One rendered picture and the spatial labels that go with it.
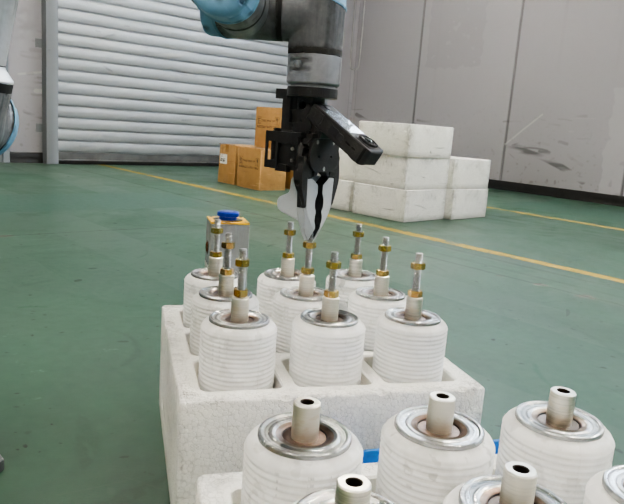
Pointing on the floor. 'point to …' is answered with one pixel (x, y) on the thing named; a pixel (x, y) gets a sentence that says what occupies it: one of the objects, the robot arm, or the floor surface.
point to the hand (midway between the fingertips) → (314, 231)
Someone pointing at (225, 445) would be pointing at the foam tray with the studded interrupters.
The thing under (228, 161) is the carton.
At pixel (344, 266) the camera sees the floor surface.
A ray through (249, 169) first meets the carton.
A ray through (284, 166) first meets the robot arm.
